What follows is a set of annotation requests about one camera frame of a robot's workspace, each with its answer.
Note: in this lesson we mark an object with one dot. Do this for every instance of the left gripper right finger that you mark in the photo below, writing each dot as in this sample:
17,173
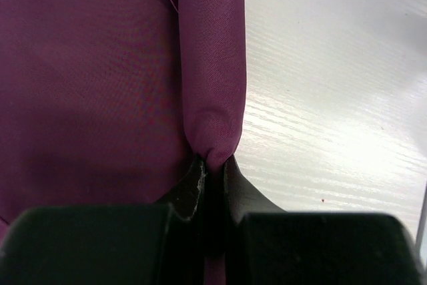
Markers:
268,245

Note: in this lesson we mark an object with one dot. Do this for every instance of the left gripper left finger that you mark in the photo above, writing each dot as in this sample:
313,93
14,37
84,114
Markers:
158,243

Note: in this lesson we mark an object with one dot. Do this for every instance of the purple satin napkin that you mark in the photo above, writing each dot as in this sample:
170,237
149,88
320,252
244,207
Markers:
109,102

